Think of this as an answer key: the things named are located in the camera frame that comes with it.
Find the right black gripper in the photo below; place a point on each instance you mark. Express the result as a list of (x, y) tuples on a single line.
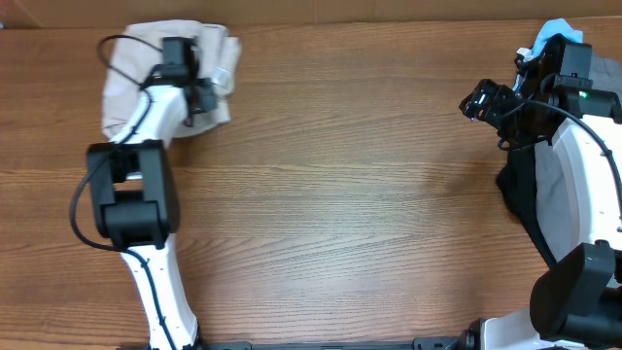
[(498, 95)]

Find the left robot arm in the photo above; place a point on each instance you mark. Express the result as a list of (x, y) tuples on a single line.
[(133, 194)]

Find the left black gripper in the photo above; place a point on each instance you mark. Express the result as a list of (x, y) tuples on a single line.
[(206, 101)]

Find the light blue garment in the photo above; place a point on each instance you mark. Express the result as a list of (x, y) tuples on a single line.
[(551, 31)]

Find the grey shorts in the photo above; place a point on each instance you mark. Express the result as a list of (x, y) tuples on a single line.
[(576, 199)]

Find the beige shorts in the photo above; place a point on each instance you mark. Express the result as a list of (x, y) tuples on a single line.
[(137, 53)]

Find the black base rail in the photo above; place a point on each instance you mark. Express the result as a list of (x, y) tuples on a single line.
[(335, 345)]

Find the black garment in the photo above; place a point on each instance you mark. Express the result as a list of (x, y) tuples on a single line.
[(517, 183)]

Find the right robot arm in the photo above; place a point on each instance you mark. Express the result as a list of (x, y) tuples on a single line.
[(575, 304)]

